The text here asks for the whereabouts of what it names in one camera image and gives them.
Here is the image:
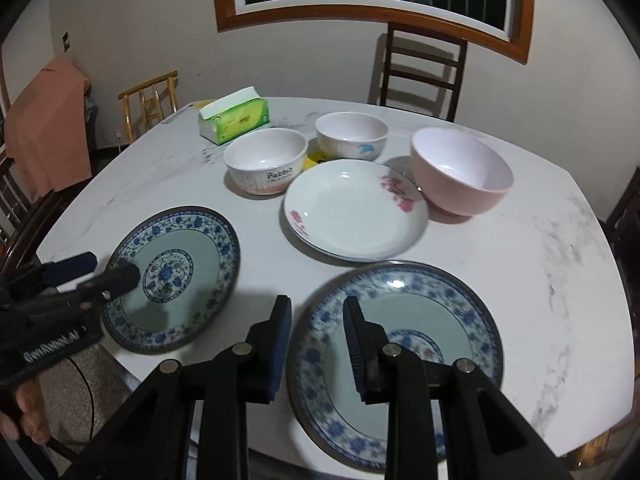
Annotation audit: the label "yellow warning sticker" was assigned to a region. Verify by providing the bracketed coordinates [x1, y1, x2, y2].
[303, 148, 329, 171]

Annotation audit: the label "pink large bowl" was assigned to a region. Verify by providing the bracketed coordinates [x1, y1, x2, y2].
[410, 127, 514, 217]

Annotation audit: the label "white plate pink flowers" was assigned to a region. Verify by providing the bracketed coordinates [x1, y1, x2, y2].
[283, 159, 430, 262]

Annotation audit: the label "person's left hand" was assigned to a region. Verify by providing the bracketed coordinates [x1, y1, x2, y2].
[1, 377, 51, 445]

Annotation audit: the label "pink cloth on chair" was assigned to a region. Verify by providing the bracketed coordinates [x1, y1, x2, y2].
[6, 56, 91, 200]

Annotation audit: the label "green tissue pack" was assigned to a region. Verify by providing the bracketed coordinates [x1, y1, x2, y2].
[198, 87, 270, 145]

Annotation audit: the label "white bowl blue dolphin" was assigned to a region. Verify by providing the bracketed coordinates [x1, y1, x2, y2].
[314, 112, 390, 162]

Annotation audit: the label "dark chair at left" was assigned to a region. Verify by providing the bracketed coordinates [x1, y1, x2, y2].
[1, 155, 75, 274]

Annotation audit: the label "large blue floral plate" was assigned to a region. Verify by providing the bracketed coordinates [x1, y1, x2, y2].
[286, 261, 503, 472]

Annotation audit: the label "dark wooden furniture right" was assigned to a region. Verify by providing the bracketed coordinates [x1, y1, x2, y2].
[598, 167, 640, 311]

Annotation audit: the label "small blue floral plate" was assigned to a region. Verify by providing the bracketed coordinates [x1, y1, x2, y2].
[102, 206, 241, 354]

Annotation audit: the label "white bowl with lettering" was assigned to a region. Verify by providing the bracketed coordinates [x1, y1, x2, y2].
[224, 128, 308, 196]

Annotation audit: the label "bamboo chair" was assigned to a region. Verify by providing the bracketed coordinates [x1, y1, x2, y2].
[118, 70, 178, 144]

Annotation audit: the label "dark wooden chair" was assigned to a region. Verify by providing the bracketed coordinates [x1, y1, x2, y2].
[378, 22, 469, 122]

